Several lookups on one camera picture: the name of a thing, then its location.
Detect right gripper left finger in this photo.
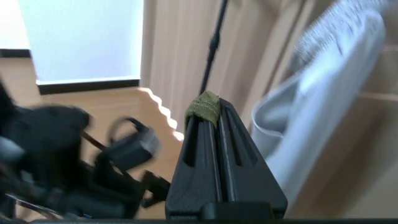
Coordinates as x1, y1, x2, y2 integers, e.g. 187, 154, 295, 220
164, 113, 222, 218

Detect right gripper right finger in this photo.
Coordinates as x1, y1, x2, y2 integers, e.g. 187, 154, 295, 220
217, 98, 289, 218

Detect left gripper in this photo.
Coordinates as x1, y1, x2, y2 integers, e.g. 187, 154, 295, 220
65, 161, 147, 218

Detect green garment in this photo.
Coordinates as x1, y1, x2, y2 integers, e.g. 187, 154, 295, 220
184, 90, 221, 130

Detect pale grey shorts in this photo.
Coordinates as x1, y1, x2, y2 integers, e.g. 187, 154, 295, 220
250, 0, 388, 206

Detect black clothes rack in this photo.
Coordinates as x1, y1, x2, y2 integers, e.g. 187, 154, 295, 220
198, 0, 229, 96

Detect beige curtain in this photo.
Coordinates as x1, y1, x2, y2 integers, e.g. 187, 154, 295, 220
139, 0, 398, 134

